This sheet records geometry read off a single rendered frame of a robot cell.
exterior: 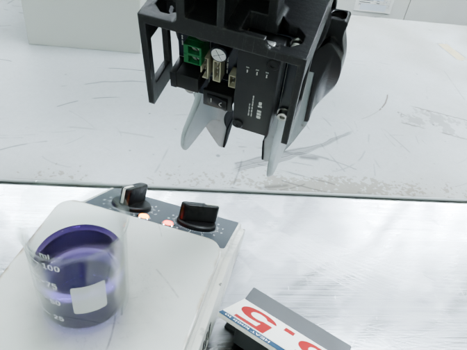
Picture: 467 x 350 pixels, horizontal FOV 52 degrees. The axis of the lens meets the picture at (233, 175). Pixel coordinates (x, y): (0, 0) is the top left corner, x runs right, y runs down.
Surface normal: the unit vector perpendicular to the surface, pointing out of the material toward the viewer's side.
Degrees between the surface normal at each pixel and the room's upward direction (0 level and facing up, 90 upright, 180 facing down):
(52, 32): 90
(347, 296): 0
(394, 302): 0
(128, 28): 90
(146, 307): 0
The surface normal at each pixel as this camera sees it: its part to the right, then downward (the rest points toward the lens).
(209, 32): -0.33, 0.76
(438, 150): 0.12, -0.74
